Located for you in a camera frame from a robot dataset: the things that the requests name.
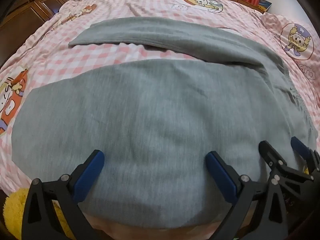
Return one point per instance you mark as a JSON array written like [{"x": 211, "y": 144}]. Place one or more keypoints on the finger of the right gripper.
[
  {"x": 272, "y": 159},
  {"x": 311, "y": 157}
]

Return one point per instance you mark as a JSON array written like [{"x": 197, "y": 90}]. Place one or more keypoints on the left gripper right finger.
[{"x": 238, "y": 190}]

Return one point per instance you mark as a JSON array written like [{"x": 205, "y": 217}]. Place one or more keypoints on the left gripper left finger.
[{"x": 40, "y": 220}]

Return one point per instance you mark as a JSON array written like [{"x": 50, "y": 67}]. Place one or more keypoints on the grey pants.
[{"x": 155, "y": 120}]

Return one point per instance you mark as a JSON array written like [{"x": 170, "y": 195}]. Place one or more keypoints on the yellow fluffy garment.
[{"x": 13, "y": 213}]

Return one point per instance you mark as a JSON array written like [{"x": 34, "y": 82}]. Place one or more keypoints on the blue book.
[{"x": 264, "y": 5}]

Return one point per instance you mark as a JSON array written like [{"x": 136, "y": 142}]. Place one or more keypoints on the pink checkered cartoon bedspread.
[{"x": 44, "y": 51}]

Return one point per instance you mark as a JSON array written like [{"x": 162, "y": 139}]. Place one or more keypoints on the dark wooden headboard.
[{"x": 23, "y": 19}]

